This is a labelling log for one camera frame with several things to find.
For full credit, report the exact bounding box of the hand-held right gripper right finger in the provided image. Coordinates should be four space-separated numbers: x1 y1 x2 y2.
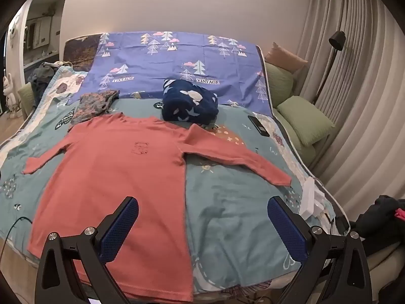
267 196 371 304

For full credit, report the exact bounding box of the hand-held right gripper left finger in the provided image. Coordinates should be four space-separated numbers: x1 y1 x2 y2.
34 196 140 304

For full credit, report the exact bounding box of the coral long-sleeve shirt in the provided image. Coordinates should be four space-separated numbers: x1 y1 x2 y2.
22 113 292 303

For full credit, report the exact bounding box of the dark clothes pile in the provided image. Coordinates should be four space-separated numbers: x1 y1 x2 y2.
353 195 405 239

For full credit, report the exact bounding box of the grey blue clothes pile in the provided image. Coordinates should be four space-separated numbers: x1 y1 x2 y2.
28 62 68 100

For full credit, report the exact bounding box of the white power adapter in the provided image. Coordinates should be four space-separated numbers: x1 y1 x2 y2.
299 177 326 220

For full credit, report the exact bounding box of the teal printed bedspread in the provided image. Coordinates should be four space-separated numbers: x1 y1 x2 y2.
0 62 350 295

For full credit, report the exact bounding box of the black phone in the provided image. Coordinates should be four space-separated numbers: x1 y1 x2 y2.
248 115 270 138

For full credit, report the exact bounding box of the green pillow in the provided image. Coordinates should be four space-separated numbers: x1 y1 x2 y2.
264 62 295 108
277 96 336 148

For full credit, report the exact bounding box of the beige upholstered seat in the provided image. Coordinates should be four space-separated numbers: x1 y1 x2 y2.
364 237 405 304

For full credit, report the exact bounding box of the grey patterned garment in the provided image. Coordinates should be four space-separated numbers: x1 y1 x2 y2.
70 89 121 125

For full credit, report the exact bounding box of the navy star fleece garment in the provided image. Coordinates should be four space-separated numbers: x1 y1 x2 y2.
161 79 219 123

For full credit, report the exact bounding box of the beige curtain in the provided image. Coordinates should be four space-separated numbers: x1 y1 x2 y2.
293 0 405 203

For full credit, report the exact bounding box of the green cushion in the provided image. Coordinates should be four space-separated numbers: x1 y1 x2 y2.
17 82 35 118

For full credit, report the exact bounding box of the purple tree print sheet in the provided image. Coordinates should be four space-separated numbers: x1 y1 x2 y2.
67 31 273 111

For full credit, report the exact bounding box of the tan pillow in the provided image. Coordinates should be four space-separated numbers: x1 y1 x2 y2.
264 42 309 72

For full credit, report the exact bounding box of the white rabbit figurine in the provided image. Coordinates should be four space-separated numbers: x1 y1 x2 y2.
3 73 23 119

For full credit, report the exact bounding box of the dark printed mattress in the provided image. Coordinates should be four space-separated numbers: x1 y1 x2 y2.
63 33 102 70

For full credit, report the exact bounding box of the black floor lamp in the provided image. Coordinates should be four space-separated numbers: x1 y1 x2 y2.
313 31 346 105

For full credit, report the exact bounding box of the black cable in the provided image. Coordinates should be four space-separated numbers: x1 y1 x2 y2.
0 216 33 260

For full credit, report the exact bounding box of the white wall cabinet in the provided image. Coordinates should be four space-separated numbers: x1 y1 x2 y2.
24 16 53 51

